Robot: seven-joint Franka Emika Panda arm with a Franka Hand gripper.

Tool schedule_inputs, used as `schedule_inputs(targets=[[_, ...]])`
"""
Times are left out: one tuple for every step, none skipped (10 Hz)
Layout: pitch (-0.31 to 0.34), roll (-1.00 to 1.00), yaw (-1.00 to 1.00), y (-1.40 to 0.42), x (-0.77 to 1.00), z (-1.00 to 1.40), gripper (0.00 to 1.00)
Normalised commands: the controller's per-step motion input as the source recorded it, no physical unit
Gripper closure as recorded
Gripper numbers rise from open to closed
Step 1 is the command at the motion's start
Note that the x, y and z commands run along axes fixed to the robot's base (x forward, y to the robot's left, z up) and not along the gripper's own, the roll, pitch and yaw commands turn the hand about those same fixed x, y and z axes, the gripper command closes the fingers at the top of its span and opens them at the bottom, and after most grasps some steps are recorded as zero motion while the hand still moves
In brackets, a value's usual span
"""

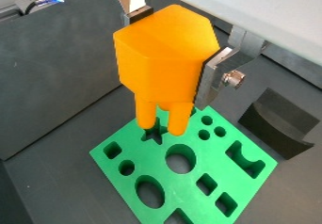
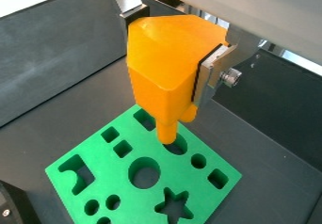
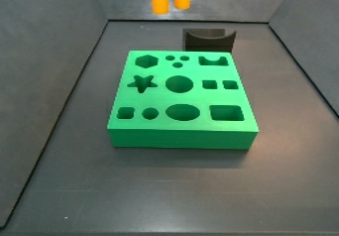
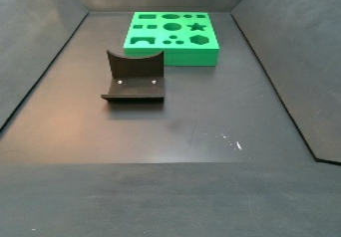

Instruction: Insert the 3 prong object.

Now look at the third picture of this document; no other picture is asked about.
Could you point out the black u-shaped block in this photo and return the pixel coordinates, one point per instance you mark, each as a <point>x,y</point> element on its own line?
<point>208,40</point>

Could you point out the green shape sorter block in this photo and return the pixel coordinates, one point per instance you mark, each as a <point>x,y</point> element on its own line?
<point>181,100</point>

